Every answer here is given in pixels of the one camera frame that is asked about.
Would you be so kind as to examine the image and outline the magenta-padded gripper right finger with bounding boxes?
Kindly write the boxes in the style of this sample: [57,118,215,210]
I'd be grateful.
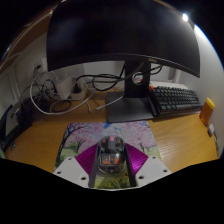
[122,143,173,188]

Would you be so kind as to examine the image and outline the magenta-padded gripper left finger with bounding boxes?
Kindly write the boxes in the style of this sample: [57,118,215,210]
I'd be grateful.
[53,143,101,189]

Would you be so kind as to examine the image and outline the transparent computer mouse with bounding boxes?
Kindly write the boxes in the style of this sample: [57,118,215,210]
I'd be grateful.
[96,135,127,175]

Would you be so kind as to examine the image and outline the cherry blossom print mouse pad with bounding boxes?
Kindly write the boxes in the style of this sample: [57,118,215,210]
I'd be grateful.
[54,120,163,190]

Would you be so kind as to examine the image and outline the black rectangular desk device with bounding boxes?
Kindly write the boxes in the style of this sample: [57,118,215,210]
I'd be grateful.
[0,99,35,152]

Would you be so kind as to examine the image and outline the small white round item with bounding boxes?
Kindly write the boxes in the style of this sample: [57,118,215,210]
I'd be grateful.
[206,123,216,138]

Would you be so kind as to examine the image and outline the black computer keyboard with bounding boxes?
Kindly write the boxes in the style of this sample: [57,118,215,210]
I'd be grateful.
[148,85,204,118]

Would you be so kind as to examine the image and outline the silver mini computer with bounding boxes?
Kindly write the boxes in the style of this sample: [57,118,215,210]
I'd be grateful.
[3,104,22,136]

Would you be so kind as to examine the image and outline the orange bottle with yellow cap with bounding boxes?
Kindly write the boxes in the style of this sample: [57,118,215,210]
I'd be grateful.
[198,97,216,128]

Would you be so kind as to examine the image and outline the white power strip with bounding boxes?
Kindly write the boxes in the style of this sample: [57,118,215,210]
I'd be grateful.
[54,75,87,101]

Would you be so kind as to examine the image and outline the black computer monitor with stand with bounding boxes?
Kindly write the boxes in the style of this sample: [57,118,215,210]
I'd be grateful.
[45,0,202,124]

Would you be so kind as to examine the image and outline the white cable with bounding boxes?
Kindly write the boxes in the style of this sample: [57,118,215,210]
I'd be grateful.
[29,71,126,116]

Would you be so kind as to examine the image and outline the black cable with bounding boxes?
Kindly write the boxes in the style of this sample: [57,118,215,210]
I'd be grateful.
[74,63,164,93]

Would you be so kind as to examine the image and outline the white wall outlet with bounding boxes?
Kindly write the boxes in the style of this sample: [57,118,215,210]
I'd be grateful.
[31,58,49,73]

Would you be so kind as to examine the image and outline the wooden wall shelf unit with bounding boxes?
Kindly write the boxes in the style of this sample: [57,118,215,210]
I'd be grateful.
[0,13,54,73]

